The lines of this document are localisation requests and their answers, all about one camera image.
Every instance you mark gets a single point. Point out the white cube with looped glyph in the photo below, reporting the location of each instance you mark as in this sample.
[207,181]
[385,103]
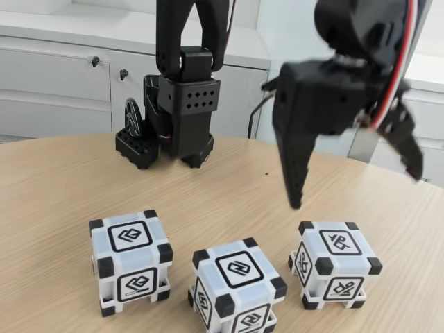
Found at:
[338,241]

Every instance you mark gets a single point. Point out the white cube with zigzag glyph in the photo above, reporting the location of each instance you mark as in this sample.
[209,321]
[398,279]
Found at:
[239,267]

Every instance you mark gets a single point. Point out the small white drawer cabinet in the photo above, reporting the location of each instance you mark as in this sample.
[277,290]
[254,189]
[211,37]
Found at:
[430,118]

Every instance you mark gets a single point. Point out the white cube with angular glyph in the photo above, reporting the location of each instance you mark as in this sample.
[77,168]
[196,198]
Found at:
[130,236]

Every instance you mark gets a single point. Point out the black cabinet key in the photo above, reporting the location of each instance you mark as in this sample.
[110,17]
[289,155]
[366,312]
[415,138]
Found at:
[123,74]
[95,61]

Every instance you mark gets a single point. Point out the grey metal post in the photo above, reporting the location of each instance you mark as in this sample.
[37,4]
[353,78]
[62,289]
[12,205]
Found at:
[360,145]

